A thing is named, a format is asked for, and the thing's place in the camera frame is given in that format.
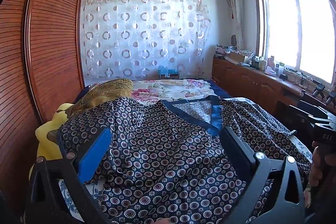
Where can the wooden framed window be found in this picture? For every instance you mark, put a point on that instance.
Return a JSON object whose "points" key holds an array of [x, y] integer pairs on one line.
{"points": [[296, 29]]}

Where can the black clamp stand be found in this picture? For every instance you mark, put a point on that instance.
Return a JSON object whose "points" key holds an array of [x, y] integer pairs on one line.
{"points": [[320, 90]]}

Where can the person's right hand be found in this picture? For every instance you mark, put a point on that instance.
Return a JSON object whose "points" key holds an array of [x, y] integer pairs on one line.
{"points": [[317, 169]]}

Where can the open cardboard box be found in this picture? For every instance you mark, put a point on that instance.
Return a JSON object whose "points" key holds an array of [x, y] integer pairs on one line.
{"points": [[237, 57]]}

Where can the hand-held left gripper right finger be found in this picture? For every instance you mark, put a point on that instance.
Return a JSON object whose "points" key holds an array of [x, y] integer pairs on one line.
{"points": [[236, 148]]}

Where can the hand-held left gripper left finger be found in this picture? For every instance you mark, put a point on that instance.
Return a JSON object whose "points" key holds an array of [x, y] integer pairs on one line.
{"points": [[97, 153]]}

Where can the navy blue bed sheet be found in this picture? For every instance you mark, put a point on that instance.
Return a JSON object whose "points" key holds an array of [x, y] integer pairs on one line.
{"points": [[220, 90]]}

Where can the blue packet on box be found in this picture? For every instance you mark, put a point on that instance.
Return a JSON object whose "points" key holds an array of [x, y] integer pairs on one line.
{"points": [[168, 71]]}

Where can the wooden sideboard cabinet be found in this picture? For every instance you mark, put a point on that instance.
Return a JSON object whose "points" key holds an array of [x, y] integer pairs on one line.
{"points": [[249, 82]]}

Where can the wooden louvered wardrobe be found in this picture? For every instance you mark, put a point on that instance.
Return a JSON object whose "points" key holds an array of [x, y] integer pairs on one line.
{"points": [[52, 43]]}

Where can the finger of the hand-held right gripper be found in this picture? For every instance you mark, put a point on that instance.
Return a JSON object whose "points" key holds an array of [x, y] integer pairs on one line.
{"points": [[302, 116]]}

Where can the pink floral blanket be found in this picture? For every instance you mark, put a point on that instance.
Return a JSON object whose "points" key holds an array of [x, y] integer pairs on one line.
{"points": [[170, 88]]}

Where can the dark round hand fan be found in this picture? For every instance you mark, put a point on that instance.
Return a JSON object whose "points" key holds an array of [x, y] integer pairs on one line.
{"points": [[233, 40]]}

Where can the cream floral window curtain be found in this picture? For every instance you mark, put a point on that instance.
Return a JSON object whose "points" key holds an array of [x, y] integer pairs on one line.
{"points": [[236, 8]]}

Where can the white blue-floral sheet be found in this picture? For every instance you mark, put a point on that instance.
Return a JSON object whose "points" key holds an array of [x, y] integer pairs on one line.
{"points": [[92, 192]]}

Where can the pile of papers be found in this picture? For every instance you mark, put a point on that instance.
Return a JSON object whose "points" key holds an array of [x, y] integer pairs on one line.
{"points": [[223, 50]]}

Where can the pink bottle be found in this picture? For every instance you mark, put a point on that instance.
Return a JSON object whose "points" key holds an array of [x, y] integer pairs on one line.
{"points": [[271, 62]]}

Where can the clear bottle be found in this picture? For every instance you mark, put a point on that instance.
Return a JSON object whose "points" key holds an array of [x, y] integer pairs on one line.
{"points": [[281, 69]]}

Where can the navy circle-print pajama top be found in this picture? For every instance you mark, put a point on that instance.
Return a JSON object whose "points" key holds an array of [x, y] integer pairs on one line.
{"points": [[162, 150]]}

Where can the sheer circle-print curtain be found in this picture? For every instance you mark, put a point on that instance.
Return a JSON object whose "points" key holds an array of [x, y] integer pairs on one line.
{"points": [[144, 37]]}

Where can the gold patterned folded cloth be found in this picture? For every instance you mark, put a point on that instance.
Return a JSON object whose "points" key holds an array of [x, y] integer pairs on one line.
{"points": [[110, 90]]}

